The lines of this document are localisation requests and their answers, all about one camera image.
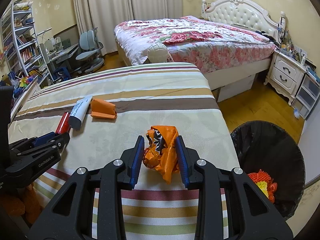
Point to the white squeeze tube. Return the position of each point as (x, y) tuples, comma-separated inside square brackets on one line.
[(78, 112)]

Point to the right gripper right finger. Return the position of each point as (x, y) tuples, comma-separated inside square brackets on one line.
[(250, 214)]

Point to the white round bedpost knob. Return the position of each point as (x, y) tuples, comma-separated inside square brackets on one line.
[(157, 53)]

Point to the study desk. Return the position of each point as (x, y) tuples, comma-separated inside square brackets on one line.
[(58, 57)]

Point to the yellow foam fruit net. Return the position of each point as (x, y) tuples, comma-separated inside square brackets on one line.
[(263, 185)]

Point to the clear plastic drawer unit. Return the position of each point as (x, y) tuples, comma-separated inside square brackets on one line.
[(307, 96)]

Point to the orange foam fruit net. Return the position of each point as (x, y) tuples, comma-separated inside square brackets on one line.
[(260, 176)]

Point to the black lined trash bin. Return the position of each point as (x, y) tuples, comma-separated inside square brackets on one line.
[(262, 145)]

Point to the grey blue desk chair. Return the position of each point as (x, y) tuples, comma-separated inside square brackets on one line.
[(91, 56)]

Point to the white tufted headboard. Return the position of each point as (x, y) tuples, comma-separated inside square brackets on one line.
[(244, 13)]

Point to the orange paper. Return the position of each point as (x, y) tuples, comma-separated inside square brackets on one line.
[(103, 109)]

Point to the white storage box under bed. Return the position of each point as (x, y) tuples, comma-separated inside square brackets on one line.
[(235, 88)]

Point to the white nightstand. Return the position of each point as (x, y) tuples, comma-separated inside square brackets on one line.
[(285, 75)]

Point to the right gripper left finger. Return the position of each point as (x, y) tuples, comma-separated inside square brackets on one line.
[(69, 213)]

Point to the striped bed sheet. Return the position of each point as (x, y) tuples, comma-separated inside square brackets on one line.
[(168, 94)]

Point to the floral pink bed quilt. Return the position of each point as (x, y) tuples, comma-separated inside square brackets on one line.
[(208, 45)]

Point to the orange foil snack wrapper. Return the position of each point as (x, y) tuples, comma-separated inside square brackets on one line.
[(161, 154)]

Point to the red cylindrical tube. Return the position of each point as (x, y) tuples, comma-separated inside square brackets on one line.
[(63, 126)]

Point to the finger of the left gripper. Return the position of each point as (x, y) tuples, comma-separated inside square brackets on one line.
[(28, 146)]

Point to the orange red plastic bag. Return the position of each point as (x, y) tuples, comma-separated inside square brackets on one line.
[(271, 189)]

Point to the white bookshelf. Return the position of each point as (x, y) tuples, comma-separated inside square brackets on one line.
[(22, 51)]

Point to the beige curtains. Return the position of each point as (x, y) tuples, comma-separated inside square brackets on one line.
[(106, 14)]

